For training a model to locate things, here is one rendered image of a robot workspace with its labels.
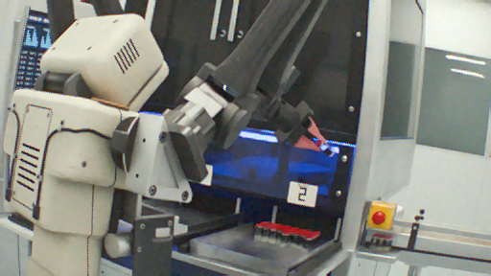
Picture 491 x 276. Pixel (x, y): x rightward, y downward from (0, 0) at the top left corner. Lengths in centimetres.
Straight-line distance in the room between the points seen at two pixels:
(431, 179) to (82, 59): 550
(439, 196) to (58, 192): 554
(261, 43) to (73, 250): 47
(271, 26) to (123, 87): 25
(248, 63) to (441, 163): 534
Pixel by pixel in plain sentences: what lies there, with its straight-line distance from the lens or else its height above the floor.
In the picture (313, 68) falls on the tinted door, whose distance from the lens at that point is 159.
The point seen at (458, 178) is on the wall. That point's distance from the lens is 611.
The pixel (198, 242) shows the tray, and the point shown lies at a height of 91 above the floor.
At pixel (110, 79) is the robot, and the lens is 85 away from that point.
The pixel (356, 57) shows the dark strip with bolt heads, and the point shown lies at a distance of 155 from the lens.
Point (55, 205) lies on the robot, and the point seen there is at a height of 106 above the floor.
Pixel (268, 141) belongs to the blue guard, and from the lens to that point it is 162.
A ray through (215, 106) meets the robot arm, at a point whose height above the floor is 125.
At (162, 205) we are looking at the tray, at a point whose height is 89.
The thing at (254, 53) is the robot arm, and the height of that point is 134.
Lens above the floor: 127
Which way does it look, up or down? 4 degrees down
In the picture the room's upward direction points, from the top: 8 degrees clockwise
